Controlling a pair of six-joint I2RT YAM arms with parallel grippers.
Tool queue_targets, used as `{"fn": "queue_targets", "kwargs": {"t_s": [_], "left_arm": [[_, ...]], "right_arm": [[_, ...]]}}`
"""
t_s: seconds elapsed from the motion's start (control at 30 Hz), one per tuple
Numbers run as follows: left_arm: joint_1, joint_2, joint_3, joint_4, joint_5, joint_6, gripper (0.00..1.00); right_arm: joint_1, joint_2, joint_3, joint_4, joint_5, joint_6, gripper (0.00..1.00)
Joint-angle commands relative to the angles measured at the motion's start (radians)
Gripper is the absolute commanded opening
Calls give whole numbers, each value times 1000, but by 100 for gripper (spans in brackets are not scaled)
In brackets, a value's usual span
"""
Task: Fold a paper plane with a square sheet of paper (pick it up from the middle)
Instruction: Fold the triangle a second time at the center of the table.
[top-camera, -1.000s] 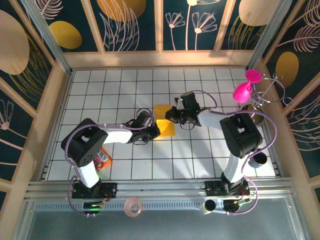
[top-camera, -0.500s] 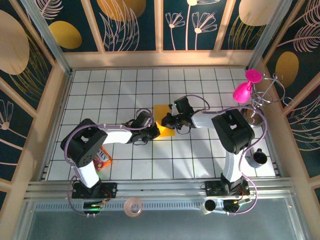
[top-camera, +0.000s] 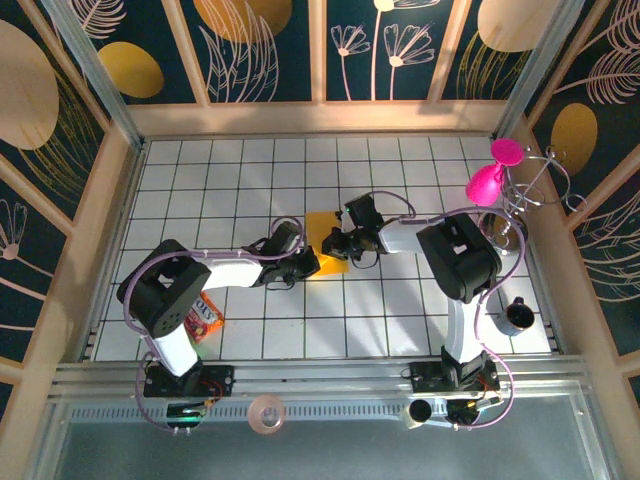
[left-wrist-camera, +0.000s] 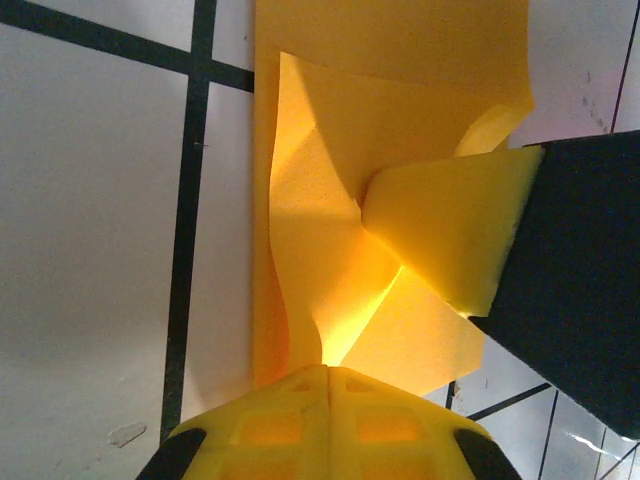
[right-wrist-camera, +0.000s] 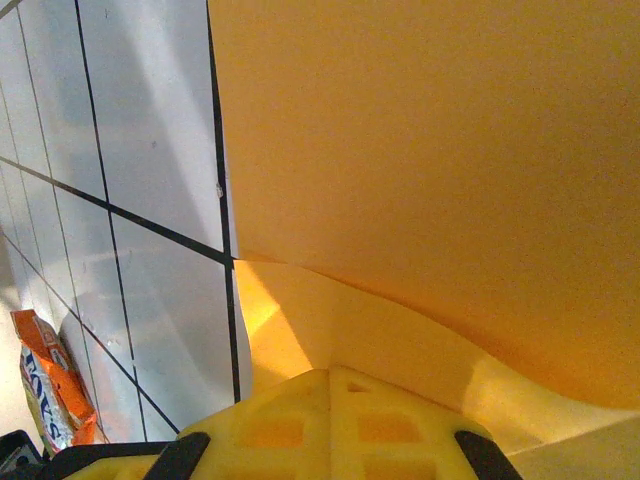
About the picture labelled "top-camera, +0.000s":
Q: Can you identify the right black controller box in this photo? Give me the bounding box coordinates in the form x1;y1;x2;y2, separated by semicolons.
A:
446;394;504;432

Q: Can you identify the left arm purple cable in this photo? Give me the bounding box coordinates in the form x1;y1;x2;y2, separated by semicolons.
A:
122;215;307;435

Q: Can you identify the aluminium mounting rail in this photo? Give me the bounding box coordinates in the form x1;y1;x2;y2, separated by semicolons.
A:
49;354;591;401

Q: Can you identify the aluminium frame post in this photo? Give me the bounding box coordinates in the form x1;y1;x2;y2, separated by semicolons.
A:
493;0;586;141
39;0;147;151

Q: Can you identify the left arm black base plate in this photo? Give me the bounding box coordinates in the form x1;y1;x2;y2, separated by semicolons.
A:
143;363;236;399

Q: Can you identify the pink plastic goblet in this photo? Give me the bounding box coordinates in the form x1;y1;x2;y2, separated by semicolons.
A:
466;138;526;206

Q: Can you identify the grey metal panel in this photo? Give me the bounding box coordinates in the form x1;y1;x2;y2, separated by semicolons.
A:
29;394;621;480

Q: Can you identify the yellow cloth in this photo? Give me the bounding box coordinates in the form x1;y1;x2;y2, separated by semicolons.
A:
304;211;350;277

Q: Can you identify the pink tape roll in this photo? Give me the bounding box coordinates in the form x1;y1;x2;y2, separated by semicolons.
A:
247;393;287;435

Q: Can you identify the white tape roll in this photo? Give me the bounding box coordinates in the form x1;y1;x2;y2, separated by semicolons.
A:
402;398;434;431

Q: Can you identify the silver wire glass rack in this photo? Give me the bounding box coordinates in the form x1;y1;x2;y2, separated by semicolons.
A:
477;144;590;257

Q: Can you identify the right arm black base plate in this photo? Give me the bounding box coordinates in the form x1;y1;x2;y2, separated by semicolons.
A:
408;360;501;394

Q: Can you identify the left black controller box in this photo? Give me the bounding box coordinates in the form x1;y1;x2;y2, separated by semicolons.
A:
166;402;207;431

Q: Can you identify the orange snack bag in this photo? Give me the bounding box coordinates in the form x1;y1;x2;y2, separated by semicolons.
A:
184;292;226;344

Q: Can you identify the dark mug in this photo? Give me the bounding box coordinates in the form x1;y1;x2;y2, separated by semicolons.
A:
494;295;537;337

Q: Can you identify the slotted grey cable duct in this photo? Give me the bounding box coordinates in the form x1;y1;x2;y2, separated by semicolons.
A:
69;403;586;424

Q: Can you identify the black controller box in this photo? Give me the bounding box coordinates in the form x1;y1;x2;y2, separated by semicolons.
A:
166;402;207;431
446;394;504;432

